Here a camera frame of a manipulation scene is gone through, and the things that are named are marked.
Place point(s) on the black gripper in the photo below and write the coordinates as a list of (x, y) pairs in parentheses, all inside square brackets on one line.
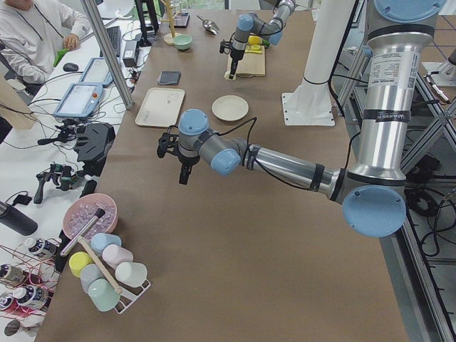
[(187, 162), (235, 58)]

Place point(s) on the cream round plate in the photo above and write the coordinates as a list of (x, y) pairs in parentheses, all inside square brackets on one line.
[(230, 108)]

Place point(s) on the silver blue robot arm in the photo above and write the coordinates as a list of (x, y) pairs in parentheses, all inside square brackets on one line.
[(250, 24), (371, 190)]

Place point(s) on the cream rabbit tray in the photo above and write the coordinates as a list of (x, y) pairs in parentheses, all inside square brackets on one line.
[(160, 107)]

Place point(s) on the wooden cutting board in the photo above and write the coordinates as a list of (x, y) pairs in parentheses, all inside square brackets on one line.
[(252, 65)]

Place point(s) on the yellow lemon near lime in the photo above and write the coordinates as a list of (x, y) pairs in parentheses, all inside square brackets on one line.
[(254, 40)]

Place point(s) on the steel ice scoop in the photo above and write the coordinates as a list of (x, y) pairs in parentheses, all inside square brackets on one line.
[(209, 25)]

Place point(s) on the mint green bowl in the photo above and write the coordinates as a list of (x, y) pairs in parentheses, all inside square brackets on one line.
[(182, 42)]

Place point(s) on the wooden cup tree stand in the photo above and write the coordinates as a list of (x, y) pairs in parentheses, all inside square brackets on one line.
[(171, 12)]

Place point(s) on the grey folded cloth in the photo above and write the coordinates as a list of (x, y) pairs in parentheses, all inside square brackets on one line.
[(170, 78)]

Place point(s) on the steel muddler black tip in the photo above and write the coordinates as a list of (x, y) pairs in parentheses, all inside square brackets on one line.
[(89, 224)]

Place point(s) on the pink cup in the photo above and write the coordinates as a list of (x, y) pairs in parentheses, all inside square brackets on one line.
[(114, 255)]

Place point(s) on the blue cup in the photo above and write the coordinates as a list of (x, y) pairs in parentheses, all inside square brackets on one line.
[(101, 240)]

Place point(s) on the pink bowl with ice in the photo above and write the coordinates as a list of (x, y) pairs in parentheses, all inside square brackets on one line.
[(84, 209)]

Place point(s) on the white cup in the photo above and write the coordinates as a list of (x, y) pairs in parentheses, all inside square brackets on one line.
[(132, 274)]

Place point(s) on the black keyboard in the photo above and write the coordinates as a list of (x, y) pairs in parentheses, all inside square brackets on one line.
[(114, 34)]

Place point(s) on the upper teach pendant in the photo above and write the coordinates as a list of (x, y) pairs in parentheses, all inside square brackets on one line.
[(79, 101)]

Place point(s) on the white cup rack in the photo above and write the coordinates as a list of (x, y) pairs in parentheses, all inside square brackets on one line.
[(128, 295)]

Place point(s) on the yellow cup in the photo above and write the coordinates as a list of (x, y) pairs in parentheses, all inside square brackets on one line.
[(78, 261)]

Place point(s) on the grey cup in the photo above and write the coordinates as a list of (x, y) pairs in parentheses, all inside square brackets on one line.
[(88, 275)]

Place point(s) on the mint cup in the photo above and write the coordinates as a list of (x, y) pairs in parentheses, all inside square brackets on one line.
[(103, 295)]

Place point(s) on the black computer mouse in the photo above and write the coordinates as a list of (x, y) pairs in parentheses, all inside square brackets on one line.
[(70, 67)]

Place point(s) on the black thermos bottle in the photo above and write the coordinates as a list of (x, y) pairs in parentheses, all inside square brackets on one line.
[(17, 221)]

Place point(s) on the seated person white sweater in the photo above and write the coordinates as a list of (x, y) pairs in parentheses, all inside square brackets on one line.
[(33, 33)]

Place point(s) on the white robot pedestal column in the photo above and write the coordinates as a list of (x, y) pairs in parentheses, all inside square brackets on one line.
[(310, 103)]

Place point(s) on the aluminium frame post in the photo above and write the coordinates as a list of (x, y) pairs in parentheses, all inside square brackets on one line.
[(92, 13)]

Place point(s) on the copper wire bottle rack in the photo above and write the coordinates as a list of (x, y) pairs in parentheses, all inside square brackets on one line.
[(21, 268)]

